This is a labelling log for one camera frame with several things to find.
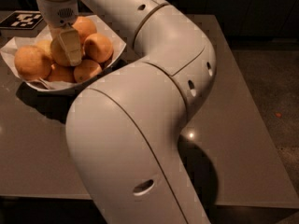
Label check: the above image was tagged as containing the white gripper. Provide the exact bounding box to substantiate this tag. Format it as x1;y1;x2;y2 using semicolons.
36;0;82;66

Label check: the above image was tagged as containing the orange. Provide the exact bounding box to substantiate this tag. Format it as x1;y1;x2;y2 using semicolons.
73;16;97;44
74;59;102;83
47;63;75;83
50;38;83;66
84;33;114;63
14;45;52;81

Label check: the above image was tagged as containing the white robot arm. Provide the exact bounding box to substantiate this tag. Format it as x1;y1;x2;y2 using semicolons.
36;0;216;224

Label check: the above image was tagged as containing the white bowl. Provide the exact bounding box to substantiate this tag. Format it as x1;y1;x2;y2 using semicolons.
26;15;126;95

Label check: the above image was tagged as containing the orange hidden back left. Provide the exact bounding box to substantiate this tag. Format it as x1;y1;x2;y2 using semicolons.
36;39;54;63

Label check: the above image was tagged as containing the orange top back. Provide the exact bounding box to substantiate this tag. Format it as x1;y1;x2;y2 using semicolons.
73;16;97;44

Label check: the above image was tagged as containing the black white fiducial marker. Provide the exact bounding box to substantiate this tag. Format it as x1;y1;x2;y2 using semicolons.
0;10;43;30

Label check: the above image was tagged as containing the white paper liner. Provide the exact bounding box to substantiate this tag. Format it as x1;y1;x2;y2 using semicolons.
0;21;64;91

